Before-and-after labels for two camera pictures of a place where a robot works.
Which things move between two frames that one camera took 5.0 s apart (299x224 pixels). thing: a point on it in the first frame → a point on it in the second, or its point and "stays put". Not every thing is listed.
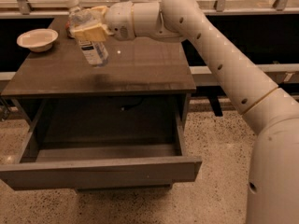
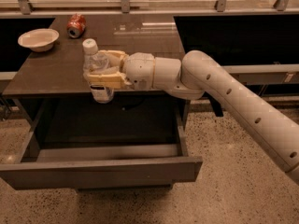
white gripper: x=119 y=20 → x=139 y=68
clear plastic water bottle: x=96 y=51 → x=95 y=61
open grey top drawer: x=103 y=144 stays put
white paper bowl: x=37 y=39 stays put
